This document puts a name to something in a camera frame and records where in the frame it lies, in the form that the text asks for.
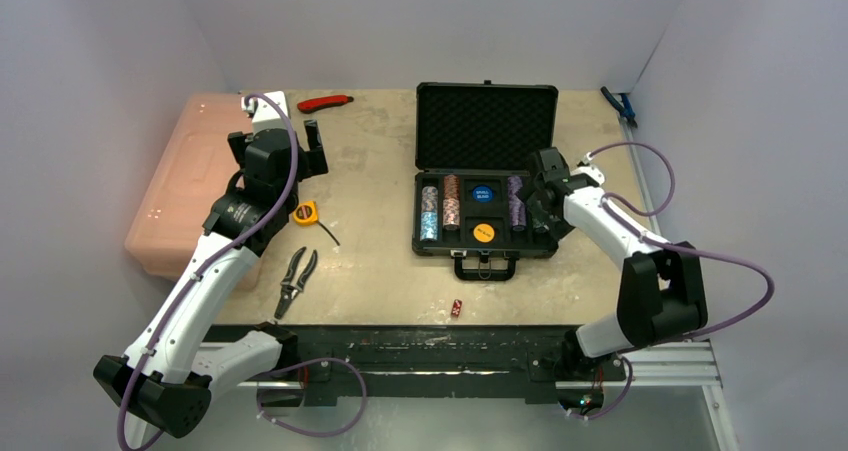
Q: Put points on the red dice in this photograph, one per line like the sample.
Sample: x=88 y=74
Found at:
x=456 y=308

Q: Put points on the black poker set case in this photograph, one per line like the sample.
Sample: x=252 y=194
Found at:
x=482 y=133

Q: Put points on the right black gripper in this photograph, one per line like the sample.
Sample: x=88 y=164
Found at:
x=534 y=192

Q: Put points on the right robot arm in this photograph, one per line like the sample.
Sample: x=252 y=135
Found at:
x=661 y=292

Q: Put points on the blue handled pliers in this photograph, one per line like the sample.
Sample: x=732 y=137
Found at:
x=621 y=103

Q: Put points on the aluminium frame rail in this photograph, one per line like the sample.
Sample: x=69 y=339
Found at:
x=670 y=365

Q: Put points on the yellow big blind button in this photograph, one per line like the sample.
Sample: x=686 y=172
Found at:
x=484 y=232

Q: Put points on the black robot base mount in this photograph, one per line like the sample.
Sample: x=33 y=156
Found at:
x=537 y=364

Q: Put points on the black handled pliers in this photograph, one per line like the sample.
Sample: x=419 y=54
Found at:
x=294 y=281

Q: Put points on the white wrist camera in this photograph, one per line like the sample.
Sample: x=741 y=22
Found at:
x=589 y=169
x=263 y=116

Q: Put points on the light blue chip stack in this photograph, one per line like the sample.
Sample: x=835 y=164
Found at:
x=429 y=226

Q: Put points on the blue chip stack in case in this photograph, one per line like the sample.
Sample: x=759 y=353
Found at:
x=429 y=199

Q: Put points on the yellow tape measure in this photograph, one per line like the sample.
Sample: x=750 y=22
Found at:
x=306 y=214

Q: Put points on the red utility knife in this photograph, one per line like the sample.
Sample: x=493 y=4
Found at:
x=316 y=104

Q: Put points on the orange black chip stack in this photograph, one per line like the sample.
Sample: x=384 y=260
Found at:
x=451 y=187

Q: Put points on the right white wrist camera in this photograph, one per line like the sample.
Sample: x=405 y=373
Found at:
x=589 y=169

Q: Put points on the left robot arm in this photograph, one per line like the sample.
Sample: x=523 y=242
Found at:
x=161 y=383

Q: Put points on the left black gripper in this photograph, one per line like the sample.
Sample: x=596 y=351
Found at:
x=312 y=165

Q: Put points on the pink translucent storage box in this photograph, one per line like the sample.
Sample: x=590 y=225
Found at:
x=192 y=174

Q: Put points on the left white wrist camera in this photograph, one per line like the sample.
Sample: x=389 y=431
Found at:
x=263 y=116

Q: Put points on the purple chip stack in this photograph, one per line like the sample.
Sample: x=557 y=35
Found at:
x=517 y=211

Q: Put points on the blue small blind button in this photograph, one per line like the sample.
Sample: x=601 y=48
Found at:
x=483 y=194

